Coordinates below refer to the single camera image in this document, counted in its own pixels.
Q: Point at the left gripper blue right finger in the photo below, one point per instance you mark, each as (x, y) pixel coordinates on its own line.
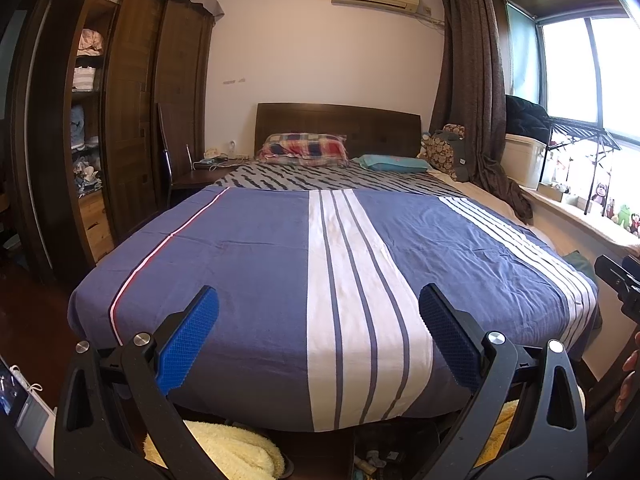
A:
(455, 335)

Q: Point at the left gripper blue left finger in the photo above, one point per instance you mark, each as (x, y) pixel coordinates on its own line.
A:
(181, 338)

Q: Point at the person's right hand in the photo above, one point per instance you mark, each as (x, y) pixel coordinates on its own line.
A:
(628, 367)

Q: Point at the green frog toy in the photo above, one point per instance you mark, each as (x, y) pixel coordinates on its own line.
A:
(623, 218)

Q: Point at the yellow fluffy blanket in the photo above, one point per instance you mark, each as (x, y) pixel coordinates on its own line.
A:
(238, 453)

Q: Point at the blue white striped bed cover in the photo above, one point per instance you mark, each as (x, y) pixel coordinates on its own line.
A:
(319, 326)

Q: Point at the white storage box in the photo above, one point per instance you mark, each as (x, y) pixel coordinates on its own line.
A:
(522, 160)

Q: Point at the black metal rack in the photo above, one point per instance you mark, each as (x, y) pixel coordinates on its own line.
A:
(577, 164)

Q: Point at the dark wooden nightstand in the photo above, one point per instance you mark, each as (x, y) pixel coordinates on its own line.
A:
(194, 181)

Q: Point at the tablet device screen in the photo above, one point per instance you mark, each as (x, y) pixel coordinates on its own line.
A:
(27, 429)

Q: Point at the brown patterned cushion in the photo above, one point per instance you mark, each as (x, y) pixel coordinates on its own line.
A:
(444, 150)

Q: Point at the black jacket on box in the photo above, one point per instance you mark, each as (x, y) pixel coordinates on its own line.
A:
(525, 118)

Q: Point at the teal pillow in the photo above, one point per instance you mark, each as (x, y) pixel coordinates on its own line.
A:
(403, 165)

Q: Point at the black white patterned sheet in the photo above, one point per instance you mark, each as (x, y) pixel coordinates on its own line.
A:
(271, 177)

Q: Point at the dark wooden headboard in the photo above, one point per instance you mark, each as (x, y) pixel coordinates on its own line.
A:
(366, 130)

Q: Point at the plaid red blue pillow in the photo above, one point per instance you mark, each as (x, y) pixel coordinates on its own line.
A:
(304, 149)

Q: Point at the dark brown curtain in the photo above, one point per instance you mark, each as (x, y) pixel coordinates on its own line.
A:
(471, 94)

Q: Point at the dark wooden wardrobe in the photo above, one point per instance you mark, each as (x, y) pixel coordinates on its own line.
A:
(101, 88)

